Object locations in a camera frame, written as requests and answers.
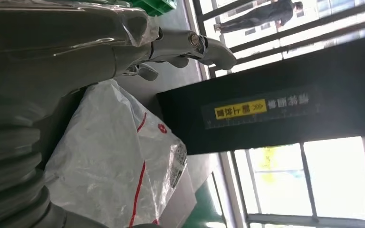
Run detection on person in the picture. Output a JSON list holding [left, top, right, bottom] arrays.
[[213, 0, 305, 34]]

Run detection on black inbound scanner machine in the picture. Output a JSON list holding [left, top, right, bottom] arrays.
[[115, 12, 365, 228]]

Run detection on grey window frame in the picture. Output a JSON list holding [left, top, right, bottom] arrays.
[[228, 136, 365, 228]]

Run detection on black yellow ruler label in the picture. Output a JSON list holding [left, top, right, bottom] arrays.
[[201, 90, 322, 130]]

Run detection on green plastic crate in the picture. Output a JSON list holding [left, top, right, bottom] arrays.
[[131, 0, 177, 17]]

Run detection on green conveyor belt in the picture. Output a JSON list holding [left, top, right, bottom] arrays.
[[182, 179, 228, 228]]

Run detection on white plastic mailer package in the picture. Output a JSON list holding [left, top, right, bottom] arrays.
[[43, 78, 189, 228]]

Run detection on black window railing bars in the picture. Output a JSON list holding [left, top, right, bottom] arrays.
[[192, 0, 365, 78]]

